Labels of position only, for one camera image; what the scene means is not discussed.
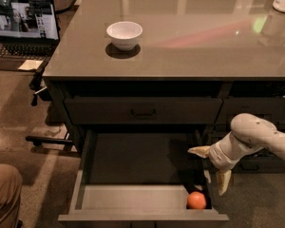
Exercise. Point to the dark drawer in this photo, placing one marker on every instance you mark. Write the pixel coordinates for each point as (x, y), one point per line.
(271, 109)
(142, 110)
(217, 136)
(262, 162)

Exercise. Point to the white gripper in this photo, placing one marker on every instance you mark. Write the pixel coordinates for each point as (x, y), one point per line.
(218, 157)

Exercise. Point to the dark middle right drawer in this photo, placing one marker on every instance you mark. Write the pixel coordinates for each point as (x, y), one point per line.
(217, 136)

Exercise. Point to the black chair base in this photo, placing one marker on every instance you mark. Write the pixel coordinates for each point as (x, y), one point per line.
(40, 91)

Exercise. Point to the orange fruit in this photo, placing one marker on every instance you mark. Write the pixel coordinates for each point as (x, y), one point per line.
(196, 200)

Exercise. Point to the white ceramic bowl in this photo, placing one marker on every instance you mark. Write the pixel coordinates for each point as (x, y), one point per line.
(124, 35)

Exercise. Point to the dark bottom right drawer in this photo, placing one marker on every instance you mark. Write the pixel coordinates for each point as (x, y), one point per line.
(262, 162)

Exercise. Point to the dark top right drawer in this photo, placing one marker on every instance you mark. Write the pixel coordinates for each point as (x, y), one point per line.
(271, 109)

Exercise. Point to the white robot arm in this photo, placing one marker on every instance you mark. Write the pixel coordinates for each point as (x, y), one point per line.
(245, 121)

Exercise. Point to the white paper note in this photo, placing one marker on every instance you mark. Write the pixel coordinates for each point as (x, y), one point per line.
(29, 65)

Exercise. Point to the open black laptop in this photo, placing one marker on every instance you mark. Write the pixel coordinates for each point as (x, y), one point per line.
(28, 29)

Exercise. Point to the dark top left drawer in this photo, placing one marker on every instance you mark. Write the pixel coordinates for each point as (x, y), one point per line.
(142, 110)

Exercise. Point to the person leg tan trousers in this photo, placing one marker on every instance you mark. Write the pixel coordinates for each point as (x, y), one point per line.
(10, 196)

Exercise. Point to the grey counter cabinet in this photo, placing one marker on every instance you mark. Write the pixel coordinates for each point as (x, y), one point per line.
(216, 49)

